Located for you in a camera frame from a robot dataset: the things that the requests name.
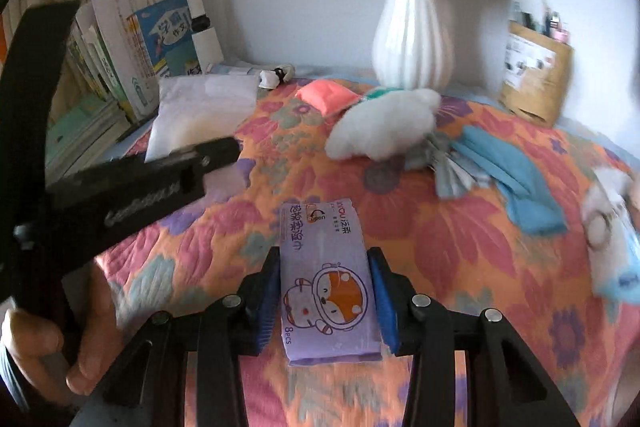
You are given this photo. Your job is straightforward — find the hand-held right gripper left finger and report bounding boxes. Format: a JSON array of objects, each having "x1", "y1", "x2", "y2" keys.
[{"x1": 75, "y1": 247, "x2": 282, "y2": 427}]

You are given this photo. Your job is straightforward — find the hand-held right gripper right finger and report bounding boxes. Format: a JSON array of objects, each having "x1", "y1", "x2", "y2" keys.
[{"x1": 367, "y1": 247, "x2": 581, "y2": 427}]

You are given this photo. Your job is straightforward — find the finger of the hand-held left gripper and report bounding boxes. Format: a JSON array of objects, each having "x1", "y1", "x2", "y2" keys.
[{"x1": 47, "y1": 136, "x2": 243, "y2": 240}]

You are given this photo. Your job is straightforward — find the purple wet wipes pack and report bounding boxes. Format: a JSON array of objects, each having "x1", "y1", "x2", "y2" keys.
[{"x1": 277, "y1": 198, "x2": 385, "y2": 367}]

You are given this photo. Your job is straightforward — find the teal cloth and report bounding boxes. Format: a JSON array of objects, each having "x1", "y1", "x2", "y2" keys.
[{"x1": 450, "y1": 124, "x2": 568, "y2": 237}]

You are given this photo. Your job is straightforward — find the pink packet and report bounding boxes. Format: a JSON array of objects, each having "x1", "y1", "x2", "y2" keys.
[{"x1": 295, "y1": 79, "x2": 362, "y2": 114}]

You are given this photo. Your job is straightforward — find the person's left hand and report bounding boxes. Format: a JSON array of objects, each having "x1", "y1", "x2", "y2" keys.
[{"x1": 0, "y1": 267, "x2": 126, "y2": 408}]

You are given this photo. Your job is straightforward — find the stack of flat books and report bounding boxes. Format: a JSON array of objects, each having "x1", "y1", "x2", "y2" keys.
[{"x1": 45, "y1": 94, "x2": 133, "y2": 185}]

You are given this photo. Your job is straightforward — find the floral quilted blanket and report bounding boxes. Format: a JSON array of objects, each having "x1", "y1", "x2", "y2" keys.
[{"x1": 95, "y1": 77, "x2": 640, "y2": 427}]

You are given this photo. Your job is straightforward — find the white plastic bag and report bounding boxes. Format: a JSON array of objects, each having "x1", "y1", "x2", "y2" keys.
[{"x1": 145, "y1": 74, "x2": 261, "y2": 202}]

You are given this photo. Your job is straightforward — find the row of upright books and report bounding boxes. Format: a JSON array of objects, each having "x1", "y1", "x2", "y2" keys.
[{"x1": 65, "y1": 0, "x2": 198, "y2": 122}]

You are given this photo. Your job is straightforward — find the grey striped cloth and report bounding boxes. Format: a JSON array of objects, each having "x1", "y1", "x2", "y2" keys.
[{"x1": 405, "y1": 132, "x2": 493, "y2": 200}]

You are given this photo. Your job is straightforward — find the white and blue plush toy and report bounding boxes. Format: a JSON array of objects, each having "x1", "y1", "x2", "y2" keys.
[{"x1": 580, "y1": 164, "x2": 640, "y2": 313}]

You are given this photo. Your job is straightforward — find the white ribbed vase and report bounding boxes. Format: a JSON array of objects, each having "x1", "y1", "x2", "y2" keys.
[{"x1": 371, "y1": 0, "x2": 456, "y2": 92}]

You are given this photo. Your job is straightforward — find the cardboard pen holder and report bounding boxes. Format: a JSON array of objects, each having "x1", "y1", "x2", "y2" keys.
[{"x1": 499, "y1": 19, "x2": 575, "y2": 128}]

